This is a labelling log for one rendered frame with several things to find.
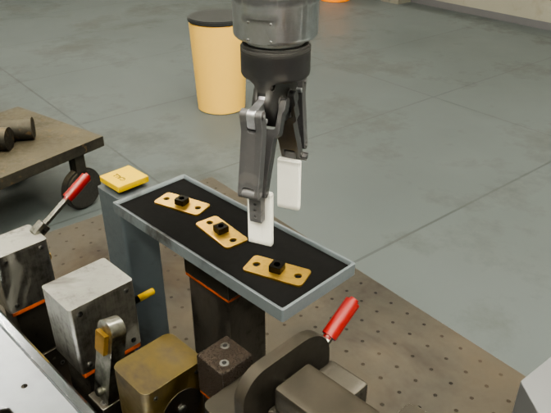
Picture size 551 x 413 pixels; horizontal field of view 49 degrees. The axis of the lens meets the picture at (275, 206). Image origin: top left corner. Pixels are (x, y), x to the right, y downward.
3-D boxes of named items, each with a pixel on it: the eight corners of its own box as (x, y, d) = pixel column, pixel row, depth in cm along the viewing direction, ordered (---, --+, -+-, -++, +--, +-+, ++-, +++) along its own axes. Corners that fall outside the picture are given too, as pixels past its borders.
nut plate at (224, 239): (194, 224, 89) (193, 218, 89) (216, 216, 91) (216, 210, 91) (226, 250, 83) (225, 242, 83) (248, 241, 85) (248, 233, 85)
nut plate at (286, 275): (241, 270, 79) (241, 263, 79) (255, 256, 82) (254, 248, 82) (300, 288, 76) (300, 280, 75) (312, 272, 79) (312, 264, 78)
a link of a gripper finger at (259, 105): (284, 86, 66) (267, 79, 61) (276, 133, 66) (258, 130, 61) (264, 83, 67) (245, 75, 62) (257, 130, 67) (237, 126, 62)
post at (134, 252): (125, 374, 126) (93, 186, 104) (156, 355, 131) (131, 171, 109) (146, 393, 121) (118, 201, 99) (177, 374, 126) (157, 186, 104)
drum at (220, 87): (182, 105, 461) (175, 14, 428) (228, 93, 484) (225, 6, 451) (214, 121, 433) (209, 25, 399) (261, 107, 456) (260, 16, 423)
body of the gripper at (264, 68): (259, 26, 69) (260, 104, 73) (225, 45, 62) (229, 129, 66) (322, 33, 66) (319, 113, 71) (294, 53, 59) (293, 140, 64)
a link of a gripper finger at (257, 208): (265, 179, 67) (253, 192, 65) (265, 219, 70) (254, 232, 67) (252, 177, 68) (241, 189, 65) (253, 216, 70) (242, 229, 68)
